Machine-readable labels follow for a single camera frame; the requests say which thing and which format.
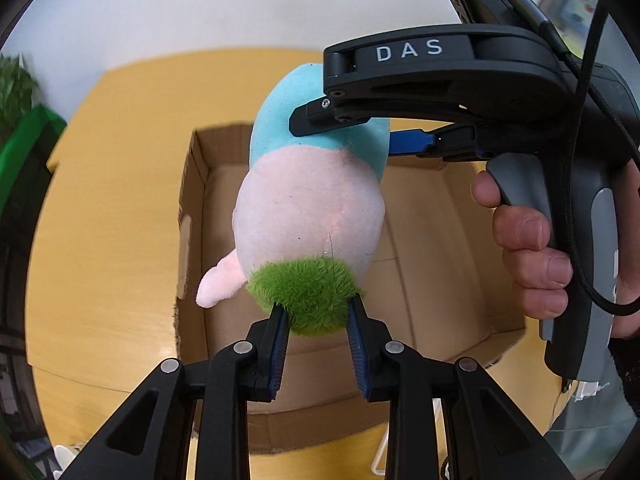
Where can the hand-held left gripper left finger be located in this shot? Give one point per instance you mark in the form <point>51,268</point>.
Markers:
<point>279,355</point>

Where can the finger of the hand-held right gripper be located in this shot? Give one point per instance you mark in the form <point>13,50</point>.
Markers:
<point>407,142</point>
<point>400,75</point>

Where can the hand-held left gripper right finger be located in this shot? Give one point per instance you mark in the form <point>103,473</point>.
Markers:
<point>359,355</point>

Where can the pink blue green plush toy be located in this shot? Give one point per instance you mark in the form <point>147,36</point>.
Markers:
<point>310,200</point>

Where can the cardboard box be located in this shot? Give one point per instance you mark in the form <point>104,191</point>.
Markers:
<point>450,260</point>

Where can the person's right hand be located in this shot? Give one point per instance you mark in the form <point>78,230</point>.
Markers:
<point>525,240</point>

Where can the person's grey knitted clothing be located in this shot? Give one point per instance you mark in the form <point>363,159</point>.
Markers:
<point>590,420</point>

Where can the large potted green plant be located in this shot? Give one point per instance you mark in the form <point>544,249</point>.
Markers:
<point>15,85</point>

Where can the colourful wall poster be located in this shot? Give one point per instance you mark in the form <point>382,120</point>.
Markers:
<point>580,10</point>

